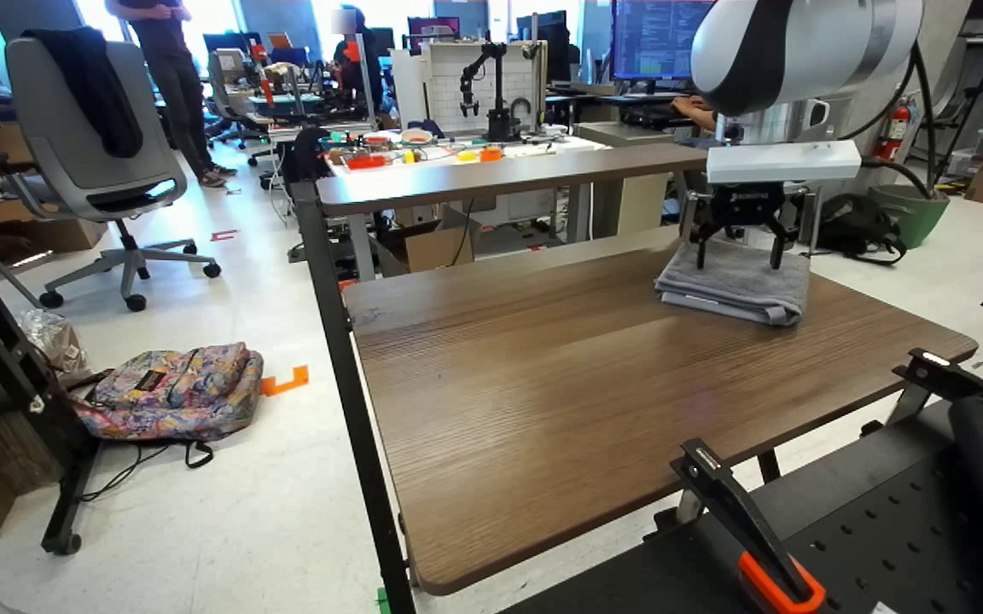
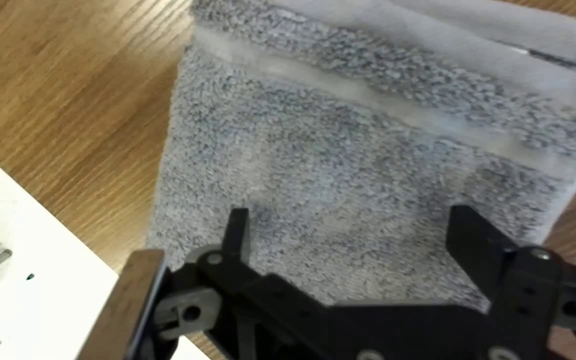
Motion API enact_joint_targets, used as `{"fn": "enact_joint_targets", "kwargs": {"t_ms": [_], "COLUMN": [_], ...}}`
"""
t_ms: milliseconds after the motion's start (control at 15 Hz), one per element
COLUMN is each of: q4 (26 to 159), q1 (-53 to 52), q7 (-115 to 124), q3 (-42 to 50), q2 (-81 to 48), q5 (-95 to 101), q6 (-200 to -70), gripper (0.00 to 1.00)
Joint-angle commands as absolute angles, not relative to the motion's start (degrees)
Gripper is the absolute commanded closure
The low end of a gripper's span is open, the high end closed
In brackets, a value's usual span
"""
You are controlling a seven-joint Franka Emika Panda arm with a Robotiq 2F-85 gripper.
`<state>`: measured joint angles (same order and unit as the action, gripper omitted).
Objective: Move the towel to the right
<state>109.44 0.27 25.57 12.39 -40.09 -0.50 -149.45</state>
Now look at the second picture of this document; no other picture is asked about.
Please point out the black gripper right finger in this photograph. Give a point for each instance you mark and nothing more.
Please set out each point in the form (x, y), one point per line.
(479, 242)

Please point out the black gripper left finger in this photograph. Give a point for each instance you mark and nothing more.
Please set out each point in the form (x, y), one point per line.
(237, 232)

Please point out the gray towel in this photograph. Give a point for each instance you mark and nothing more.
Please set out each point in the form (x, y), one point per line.
(369, 173)

